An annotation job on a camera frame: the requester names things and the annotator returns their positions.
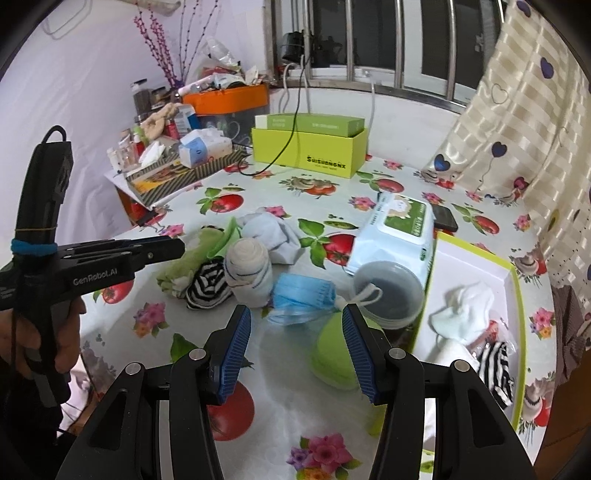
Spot green rabbit towel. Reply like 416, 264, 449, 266
156, 226, 225, 298

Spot long white sock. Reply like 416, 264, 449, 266
427, 336, 480, 371

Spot beige sock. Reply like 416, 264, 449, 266
223, 238, 273, 308

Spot white cloth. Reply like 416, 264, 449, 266
430, 282, 495, 346

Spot blue face masks bundle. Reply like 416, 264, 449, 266
266, 273, 337, 326

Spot light green cloth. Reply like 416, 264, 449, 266
207, 217, 242, 259

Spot black white striped sock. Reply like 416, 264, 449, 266
478, 342, 514, 410

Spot snack packet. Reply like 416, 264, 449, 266
485, 319, 515, 348

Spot person's left hand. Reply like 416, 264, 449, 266
0, 297, 88, 375

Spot green plastic jar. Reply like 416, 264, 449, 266
310, 313, 359, 391

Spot striped cardboard tray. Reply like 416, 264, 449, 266
126, 148, 246, 207

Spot clear lidded dark container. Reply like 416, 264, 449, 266
353, 262, 425, 330

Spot blue white tissue pack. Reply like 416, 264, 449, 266
178, 128, 233, 168

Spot lime green tray box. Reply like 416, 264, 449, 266
411, 233, 527, 425

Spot wet wipes pack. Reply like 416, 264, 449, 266
345, 193, 435, 287

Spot orange box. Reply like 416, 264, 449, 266
182, 83, 269, 116

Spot black smartphone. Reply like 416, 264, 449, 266
432, 205, 459, 233

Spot green Shishangnx box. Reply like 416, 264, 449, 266
252, 113, 369, 178

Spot purple flower branches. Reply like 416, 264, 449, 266
131, 1, 221, 88

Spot heart pattern curtain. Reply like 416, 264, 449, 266
423, 1, 590, 304

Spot black cable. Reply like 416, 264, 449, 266
237, 29, 316, 178

